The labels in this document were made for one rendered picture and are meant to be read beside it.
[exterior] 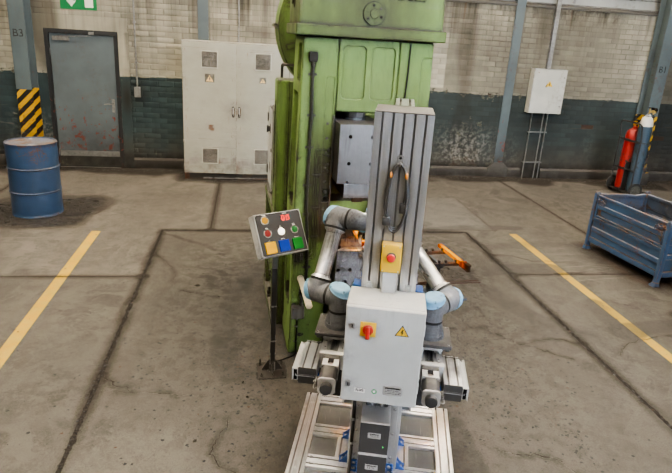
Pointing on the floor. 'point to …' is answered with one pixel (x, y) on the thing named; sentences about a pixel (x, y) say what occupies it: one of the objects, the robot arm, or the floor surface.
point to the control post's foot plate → (271, 370)
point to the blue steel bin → (634, 231)
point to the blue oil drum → (34, 177)
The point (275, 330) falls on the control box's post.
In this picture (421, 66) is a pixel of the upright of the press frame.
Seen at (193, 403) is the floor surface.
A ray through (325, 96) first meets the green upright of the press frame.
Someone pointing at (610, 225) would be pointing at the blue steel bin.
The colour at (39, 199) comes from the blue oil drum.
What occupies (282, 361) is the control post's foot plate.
